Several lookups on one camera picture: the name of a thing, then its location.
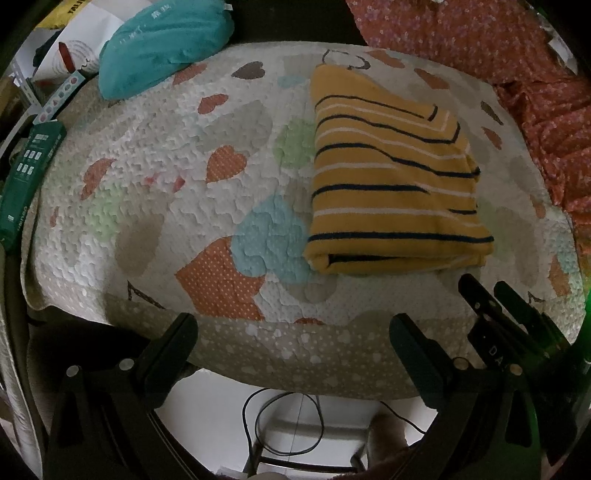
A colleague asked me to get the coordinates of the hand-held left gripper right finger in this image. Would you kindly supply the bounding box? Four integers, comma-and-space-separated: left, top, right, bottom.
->
389, 312, 579, 480

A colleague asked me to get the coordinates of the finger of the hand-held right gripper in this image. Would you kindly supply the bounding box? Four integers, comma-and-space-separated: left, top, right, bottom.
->
458, 273, 498, 326
493, 280, 551, 334

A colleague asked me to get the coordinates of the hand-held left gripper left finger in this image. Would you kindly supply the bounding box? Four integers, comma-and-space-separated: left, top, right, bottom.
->
46, 312, 200, 480

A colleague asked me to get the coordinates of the yellow striped shirt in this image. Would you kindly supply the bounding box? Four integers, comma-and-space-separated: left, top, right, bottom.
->
302, 64, 495, 277

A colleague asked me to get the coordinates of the white stool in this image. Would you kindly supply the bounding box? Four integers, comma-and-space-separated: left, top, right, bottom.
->
244, 414, 376, 477

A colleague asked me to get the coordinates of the white quilt with hearts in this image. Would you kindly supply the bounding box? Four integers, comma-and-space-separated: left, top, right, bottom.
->
21, 41, 583, 403

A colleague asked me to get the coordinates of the green wipes packet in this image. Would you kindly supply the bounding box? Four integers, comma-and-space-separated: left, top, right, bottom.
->
0, 121, 68, 248

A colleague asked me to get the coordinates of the red floral cloth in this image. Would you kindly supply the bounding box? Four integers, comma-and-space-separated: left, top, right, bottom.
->
346, 0, 591, 224

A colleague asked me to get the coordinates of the light blue box with shapes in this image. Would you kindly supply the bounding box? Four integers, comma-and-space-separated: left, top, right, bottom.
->
32, 71, 88, 125

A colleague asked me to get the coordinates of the teal pillow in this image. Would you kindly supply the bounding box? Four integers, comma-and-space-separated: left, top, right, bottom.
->
98, 0, 242, 100

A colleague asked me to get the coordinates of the slotted metal bar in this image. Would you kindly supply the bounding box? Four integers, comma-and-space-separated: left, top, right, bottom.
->
8, 65, 43, 118

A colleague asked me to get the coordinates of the white paper bag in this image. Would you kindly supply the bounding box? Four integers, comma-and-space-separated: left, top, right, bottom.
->
28, 0, 126, 85

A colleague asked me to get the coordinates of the yellow bag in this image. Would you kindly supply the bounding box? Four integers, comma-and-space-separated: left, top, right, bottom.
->
34, 0, 95, 29

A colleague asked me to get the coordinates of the thin black cable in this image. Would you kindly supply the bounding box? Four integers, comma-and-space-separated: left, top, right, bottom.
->
379, 401, 428, 435

